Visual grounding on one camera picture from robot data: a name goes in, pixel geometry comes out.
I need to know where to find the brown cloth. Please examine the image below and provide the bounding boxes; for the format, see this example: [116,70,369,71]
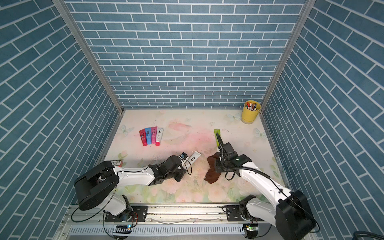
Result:
[204,152,221,184]

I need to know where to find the white orange-cap toothpaste tube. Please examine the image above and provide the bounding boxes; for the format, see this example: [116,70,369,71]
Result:
[188,151,201,164]

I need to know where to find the green toothpaste tube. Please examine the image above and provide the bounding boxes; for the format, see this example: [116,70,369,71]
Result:
[214,129,221,147]

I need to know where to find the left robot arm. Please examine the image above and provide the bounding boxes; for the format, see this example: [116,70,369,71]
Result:
[74,153,188,216]

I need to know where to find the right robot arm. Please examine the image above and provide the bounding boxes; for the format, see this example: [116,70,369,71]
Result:
[215,142,317,240]

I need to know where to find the white pink-cap toothpaste tube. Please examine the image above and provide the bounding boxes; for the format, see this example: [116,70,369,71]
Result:
[155,127,164,147]

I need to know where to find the blue toothpaste tube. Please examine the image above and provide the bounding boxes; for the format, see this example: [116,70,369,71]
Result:
[145,128,152,145]

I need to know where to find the magenta toothpaste tube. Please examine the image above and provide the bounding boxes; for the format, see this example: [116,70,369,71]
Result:
[151,127,158,144]

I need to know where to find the red toothpaste tube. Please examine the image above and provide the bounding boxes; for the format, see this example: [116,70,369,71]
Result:
[139,129,148,147]

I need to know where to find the yellow cup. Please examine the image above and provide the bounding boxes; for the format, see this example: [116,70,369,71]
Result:
[241,100,261,125]

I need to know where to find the colourful card on table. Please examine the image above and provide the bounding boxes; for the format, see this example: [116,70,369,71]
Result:
[111,160,123,167]

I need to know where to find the pens in cup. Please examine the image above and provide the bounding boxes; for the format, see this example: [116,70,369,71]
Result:
[245,102,258,111]

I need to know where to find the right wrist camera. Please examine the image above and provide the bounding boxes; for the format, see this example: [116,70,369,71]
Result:
[218,135,224,153]

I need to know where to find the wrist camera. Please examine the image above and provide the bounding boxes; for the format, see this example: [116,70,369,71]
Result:
[179,153,188,160]
[218,135,224,153]

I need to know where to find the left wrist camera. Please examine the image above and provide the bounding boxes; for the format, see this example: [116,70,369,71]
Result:
[179,153,188,160]

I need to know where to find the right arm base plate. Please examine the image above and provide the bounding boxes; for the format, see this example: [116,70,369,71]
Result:
[222,205,262,222]

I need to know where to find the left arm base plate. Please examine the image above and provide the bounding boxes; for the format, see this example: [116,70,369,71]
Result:
[104,205,149,223]

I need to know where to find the aluminium front rail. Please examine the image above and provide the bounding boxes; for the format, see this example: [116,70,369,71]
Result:
[62,203,310,226]

